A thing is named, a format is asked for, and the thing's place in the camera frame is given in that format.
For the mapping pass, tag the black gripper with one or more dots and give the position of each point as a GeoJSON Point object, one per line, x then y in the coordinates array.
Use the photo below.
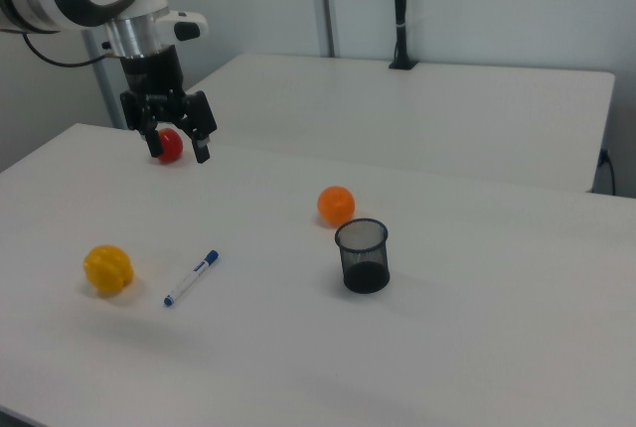
{"type": "Point", "coordinates": [154, 84]}

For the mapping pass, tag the white marker with blue cap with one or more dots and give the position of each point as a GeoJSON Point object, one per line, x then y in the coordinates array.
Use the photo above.
{"type": "Point", "coordinates": [191, 278]}

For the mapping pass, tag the red apple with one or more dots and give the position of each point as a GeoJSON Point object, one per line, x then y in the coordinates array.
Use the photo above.
{"type": "Point", "coordinates": [172, 146]}

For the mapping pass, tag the yellow bell pepper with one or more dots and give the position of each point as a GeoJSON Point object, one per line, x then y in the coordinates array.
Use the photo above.
{"type": "Point", "coordinates": [107, 268]}

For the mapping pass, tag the orange fruit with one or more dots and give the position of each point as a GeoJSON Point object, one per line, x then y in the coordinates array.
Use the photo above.
{"type": "Point", "coordinates": [336, 205]}

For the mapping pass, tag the white side table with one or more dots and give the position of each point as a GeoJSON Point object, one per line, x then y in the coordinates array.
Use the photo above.
{"type": "Point", "coordinates": [397, 114]}

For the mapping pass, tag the black mesh pen cup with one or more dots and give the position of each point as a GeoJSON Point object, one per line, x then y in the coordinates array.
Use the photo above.
{"type": "Point", "coordinates": [365, 268]}

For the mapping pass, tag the black pole with base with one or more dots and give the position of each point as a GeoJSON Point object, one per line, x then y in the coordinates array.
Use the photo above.
{"type": "Point", "coordinates": [400, 10]}

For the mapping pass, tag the grey partition post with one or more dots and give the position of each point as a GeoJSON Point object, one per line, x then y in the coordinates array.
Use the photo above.
{"type": "Point", "coordinates": [320, 0]}

